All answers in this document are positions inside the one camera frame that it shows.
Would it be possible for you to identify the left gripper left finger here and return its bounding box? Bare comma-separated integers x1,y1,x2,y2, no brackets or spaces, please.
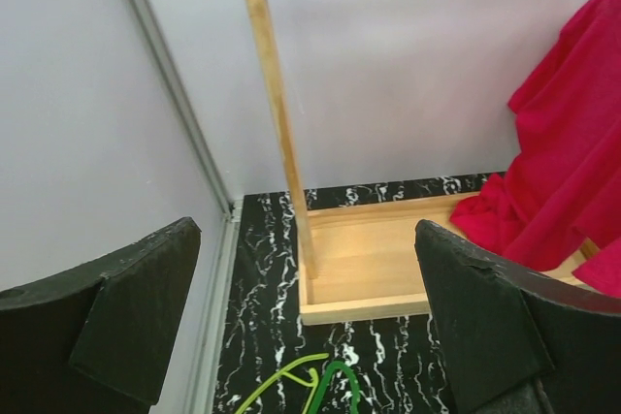
1,217,201,413

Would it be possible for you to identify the lime green hanger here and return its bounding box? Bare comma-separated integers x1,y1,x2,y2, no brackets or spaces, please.
235,352,331,414

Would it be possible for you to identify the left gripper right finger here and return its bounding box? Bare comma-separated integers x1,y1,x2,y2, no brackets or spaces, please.
415,220,620,413

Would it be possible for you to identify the wooden clothes rack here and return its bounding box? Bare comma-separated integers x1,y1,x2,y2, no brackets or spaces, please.
238,0,599,327

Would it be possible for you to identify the magenta pink shirt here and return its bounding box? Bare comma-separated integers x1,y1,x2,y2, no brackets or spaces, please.
450,0,620,297

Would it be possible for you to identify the dark green hanger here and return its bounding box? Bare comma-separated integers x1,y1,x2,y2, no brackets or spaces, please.
303,361,362,414

